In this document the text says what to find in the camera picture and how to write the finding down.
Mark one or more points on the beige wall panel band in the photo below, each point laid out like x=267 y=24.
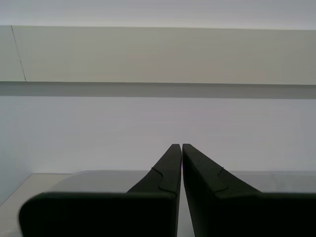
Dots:
x=158 y=54

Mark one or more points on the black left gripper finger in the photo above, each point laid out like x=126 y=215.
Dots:
x=98 y=214
x=247 y=214

